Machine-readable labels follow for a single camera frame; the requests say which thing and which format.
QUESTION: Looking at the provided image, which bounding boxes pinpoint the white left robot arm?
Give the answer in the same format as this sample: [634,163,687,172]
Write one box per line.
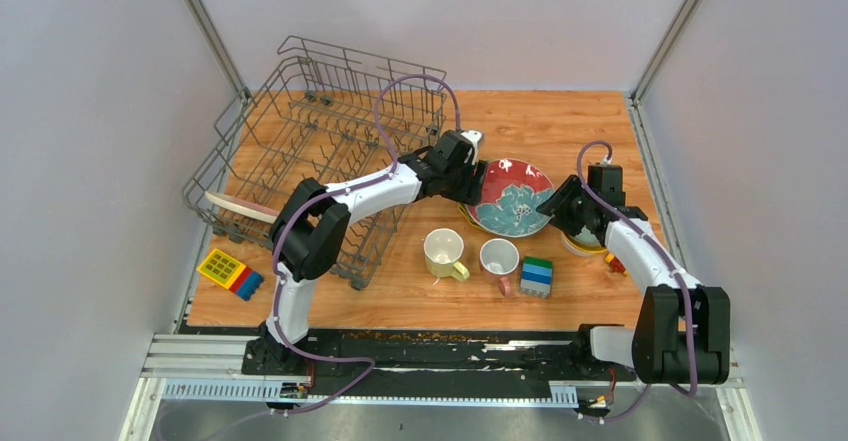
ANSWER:
[242,129,487,375]

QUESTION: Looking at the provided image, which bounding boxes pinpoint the green scalloped plate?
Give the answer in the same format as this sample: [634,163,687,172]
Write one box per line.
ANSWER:
[457,203,487,232]

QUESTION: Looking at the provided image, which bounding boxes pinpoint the stacked teal and yellow bowls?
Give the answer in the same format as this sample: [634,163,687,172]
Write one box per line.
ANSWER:
[561,228,608,257]

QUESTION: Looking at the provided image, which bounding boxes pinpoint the small red yellow green toy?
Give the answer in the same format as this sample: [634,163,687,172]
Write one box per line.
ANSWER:
[604,252,628,275]

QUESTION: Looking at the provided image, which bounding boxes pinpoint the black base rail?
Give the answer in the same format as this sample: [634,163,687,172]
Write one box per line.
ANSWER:
[141,327,643,412]

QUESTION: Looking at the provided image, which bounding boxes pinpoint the cream and pink plate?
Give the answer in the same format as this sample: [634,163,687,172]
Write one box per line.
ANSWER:
[204,191,279,224]

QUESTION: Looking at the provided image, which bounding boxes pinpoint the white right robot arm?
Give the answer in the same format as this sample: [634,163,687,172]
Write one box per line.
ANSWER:
[537,164,731,386]

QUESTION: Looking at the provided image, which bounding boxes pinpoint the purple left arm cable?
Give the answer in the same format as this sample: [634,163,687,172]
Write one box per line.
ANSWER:
[268,74,463,419]

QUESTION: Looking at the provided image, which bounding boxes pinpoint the red and teal floral plate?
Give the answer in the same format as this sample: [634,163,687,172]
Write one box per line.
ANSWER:
[468,158,555,238]

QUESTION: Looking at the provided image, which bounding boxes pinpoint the green blue grey block stack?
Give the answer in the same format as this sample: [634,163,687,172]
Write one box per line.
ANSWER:
[519,256,553,298]

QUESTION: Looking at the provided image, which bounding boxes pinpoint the grey wire dish rack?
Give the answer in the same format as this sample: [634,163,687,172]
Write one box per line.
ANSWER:
[182,35,453,278]

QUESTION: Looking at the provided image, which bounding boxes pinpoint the yellow mug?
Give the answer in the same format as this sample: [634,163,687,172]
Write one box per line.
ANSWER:
[423,228,470,281]

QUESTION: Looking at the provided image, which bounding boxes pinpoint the pink mug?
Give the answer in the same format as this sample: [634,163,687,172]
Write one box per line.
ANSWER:
[479,238,520,298]

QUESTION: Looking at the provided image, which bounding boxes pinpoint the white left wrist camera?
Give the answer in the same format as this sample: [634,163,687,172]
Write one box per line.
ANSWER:
[460,129,485,164]

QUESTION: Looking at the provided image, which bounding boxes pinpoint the yellow red blue toy block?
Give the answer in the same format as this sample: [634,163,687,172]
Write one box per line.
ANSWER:
[196,248,264,301]

